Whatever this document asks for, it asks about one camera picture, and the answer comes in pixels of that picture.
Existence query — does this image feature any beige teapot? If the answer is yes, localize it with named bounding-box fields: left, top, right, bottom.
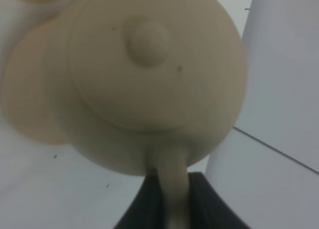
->
left=53, top=0, right=249, bottom=229

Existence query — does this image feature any beige teapot saucer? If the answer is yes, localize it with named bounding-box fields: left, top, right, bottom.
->
left=0, top=17, right=67, bottom=145

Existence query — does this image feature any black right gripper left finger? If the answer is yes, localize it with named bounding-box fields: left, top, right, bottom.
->
left=114, top=175, right=164, bottom=229

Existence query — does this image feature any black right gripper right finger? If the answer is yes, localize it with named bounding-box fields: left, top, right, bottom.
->
left=188, top=172, right=249, bottom=229

